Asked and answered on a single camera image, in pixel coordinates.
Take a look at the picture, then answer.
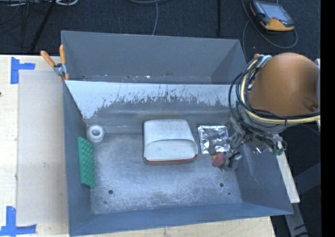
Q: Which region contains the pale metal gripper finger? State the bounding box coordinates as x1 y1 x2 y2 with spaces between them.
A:
229 152 243 170
221 150 232 172

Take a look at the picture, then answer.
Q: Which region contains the small red and yellow toy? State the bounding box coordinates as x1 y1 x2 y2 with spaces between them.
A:
211 152 226 167

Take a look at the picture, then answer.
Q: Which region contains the silver foil packet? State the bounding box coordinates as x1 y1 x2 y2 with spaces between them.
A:
197 125 231 155

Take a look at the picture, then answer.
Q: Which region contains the white box with red-brown base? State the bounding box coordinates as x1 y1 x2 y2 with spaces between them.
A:
143 119 199 166

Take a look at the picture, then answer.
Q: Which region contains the grey metal bin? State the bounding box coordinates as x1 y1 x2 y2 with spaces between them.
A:
60 30 294 237

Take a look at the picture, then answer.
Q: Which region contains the white tape roll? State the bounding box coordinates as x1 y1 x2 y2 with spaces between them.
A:
86 125 105 143

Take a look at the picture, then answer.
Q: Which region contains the green studded flat block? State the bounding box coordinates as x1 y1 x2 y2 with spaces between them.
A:
77 136 97 189

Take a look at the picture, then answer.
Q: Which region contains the pale wood flat board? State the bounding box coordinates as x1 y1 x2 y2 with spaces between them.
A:
16 70 69 228

